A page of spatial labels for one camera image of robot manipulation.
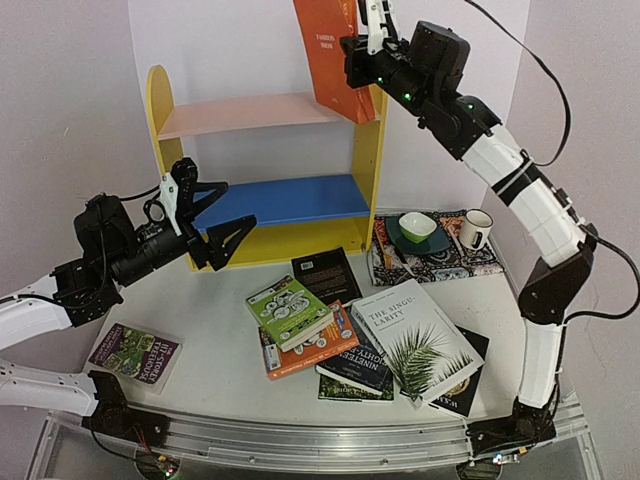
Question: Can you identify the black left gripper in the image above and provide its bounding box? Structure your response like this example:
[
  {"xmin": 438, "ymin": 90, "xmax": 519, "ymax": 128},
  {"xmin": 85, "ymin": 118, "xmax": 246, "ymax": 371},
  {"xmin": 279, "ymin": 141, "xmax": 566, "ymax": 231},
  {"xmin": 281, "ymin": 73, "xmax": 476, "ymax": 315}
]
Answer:
[{"xmin": 111, "ymin": 182, "xmax": 260, "ymax": 289}]

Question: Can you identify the large orange Good Morning book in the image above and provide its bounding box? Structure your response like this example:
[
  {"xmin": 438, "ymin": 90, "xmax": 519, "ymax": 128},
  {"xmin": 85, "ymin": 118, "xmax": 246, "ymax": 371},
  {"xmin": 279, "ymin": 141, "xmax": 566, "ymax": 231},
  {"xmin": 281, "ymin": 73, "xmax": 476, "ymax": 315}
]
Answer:
[{"xmin": 293, "ymin": 0, "xmax": 376, "ymax": 125}]

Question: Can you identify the white Singularity palm book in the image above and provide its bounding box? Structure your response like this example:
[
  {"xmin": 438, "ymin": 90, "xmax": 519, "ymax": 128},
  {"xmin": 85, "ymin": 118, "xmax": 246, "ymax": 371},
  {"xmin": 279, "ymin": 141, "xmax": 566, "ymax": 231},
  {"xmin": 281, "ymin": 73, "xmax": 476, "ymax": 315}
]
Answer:
[{"xmin": 351, "ymin": 279, "xmax": 484, "ymax": 408}]

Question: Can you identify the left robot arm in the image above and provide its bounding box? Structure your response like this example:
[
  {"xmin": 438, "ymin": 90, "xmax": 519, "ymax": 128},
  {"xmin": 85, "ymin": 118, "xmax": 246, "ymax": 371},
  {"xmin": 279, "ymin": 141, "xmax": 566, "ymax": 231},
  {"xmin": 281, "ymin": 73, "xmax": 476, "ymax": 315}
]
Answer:
[{"xmin": 1, "ymin": 157, "xmax": 257, "ymax": 437}]

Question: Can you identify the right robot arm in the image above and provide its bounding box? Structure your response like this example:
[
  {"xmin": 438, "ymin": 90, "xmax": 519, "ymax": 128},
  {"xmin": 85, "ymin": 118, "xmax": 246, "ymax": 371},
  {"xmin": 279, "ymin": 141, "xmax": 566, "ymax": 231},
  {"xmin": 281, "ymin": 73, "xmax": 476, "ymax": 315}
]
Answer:
[{"xmin": 340, "ymin": 1, "xmax": 595, "ymax": 440}]

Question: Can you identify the yellow pink blue bookshelf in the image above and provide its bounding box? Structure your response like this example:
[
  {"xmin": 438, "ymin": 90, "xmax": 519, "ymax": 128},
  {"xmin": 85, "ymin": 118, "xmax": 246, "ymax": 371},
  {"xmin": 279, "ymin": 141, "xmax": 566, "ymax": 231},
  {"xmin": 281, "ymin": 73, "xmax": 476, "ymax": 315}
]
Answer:
[{"xmin": 146, "ymin": 65, "xmax": 388, "ymax": 267}]

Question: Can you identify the black paperback barcode book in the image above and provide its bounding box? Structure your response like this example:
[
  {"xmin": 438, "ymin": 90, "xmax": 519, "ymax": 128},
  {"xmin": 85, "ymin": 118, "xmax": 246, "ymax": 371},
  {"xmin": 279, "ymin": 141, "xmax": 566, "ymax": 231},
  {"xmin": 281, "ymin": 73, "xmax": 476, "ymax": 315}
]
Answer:
[{"xmin": 291, "ymin": 247, "xmax": 362, "ymax": 306}]

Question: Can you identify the green cartoon paperback book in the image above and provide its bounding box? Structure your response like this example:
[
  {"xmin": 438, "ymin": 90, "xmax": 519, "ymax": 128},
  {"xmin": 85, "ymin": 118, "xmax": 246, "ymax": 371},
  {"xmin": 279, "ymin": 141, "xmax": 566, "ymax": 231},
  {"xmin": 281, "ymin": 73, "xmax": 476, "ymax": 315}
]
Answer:
[{"xmin": 245, "ymin": 275, "xmax": 334, "ymax": 352}]

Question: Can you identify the green white bowl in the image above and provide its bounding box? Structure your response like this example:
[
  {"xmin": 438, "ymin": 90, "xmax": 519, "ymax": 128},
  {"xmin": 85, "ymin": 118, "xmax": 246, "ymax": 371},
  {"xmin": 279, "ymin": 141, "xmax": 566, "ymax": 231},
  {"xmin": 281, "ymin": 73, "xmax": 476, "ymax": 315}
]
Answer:
[{"xmin": 398, "ymin": 212, "xmax": 437, "ymax": 243}]

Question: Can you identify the purple Treehouse book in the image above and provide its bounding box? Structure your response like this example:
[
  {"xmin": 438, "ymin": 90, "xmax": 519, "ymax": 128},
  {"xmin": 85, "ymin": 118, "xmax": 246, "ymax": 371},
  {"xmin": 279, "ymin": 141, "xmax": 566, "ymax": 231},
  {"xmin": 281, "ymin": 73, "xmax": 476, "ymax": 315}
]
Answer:
[{"xmin": 88, "ymin": 323, "xmax": 183, "ymax": 394}]

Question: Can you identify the orange cartoon paperback book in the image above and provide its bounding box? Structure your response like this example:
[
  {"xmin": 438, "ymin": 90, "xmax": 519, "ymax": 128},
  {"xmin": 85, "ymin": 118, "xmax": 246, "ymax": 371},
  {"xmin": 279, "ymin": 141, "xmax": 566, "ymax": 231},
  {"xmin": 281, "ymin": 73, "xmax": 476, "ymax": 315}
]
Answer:
[{"xmin": 258, "ymin": 300, "xmax": 360, "ymax": 380}]

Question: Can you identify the patterned cloth mat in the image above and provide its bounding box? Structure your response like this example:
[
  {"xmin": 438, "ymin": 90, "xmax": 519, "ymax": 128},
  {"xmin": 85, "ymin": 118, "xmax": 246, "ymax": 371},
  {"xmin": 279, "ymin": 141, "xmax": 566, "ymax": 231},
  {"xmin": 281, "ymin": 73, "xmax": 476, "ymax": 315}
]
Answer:
[{"xmin": 367, "ymin": 210, "xmax": 505, "ymax": 287}]

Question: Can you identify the white mug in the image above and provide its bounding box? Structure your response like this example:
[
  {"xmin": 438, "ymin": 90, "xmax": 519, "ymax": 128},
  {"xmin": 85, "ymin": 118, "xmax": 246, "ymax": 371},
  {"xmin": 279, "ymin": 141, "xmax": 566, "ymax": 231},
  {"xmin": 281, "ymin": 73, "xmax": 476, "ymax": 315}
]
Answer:
[{"xmin": 458, "ymin": 209, "xmax": 494, "ymax": 251}]

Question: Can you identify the dark green forest book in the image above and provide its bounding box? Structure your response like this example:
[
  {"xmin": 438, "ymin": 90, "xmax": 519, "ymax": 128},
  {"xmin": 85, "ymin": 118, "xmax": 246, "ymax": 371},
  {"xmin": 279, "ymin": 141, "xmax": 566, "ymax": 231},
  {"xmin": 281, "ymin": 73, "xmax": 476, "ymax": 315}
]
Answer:
[{"xmin": 318, "ymin": 375, "xmax": 395, "ymax": 403}]

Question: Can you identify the Nineteen Eighty-Four book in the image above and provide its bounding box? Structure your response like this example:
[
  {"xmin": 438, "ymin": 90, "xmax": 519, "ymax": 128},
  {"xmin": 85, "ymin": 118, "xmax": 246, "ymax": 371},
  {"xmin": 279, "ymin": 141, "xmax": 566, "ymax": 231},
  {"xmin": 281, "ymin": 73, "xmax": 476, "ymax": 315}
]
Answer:
[{"xmin": 315, "ymin": 309, "xmax": 394, "ymax": 401}]

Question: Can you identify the black Moon and Sixpence book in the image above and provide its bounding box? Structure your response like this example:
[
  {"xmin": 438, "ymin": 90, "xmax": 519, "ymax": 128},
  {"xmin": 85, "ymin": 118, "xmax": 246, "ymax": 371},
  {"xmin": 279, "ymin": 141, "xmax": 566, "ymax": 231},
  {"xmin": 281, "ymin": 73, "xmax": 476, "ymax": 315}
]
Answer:
[{"xmin": 429, "ymin": 326, "xmax": 490, "ymax": 418}]

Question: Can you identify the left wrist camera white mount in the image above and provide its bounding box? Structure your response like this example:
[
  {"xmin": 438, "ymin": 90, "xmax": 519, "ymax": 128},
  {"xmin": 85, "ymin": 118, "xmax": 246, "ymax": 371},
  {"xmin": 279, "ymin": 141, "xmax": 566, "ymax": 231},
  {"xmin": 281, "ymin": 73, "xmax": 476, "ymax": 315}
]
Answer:
[{"xmin": 159, "ymin": 173, "xmax": 182, "ymax": 237}]

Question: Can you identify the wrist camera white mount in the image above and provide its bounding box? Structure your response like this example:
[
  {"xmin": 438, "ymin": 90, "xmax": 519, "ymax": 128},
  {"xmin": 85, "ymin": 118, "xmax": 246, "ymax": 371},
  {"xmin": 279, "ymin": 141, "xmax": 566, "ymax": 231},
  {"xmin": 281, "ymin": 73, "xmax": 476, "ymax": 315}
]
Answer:
[
  {"xmin": 358, "ymin": 0, "xmax": 402, "ymax": 56},
  {"xmin": 159, "ymin": 173, "xmax": 182, "ymax": 237}
]

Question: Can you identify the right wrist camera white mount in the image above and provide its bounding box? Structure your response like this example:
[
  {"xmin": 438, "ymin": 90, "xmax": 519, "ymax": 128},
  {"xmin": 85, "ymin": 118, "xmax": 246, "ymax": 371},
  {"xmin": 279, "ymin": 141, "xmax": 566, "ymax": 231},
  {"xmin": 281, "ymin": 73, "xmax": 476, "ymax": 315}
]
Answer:
[{"xmin": 358, "ymin": 0, "xmax": 402, "ymax": 56}]

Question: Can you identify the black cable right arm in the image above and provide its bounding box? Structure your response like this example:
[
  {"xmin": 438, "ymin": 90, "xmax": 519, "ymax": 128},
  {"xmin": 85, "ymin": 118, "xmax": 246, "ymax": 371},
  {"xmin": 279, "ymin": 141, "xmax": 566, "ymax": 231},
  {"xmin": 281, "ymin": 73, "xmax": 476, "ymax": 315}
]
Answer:
[{"xmin": 464, "ymin": 0, "xmax": 640, "ymax": 321}]

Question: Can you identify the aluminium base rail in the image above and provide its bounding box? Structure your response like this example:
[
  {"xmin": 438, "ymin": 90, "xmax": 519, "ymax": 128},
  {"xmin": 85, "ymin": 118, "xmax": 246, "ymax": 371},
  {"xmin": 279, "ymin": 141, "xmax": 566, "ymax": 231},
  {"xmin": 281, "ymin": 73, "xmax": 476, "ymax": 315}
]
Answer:
[{"xmin": 155, "ymin": 395, "xmax": 598, "ymax": 474}]

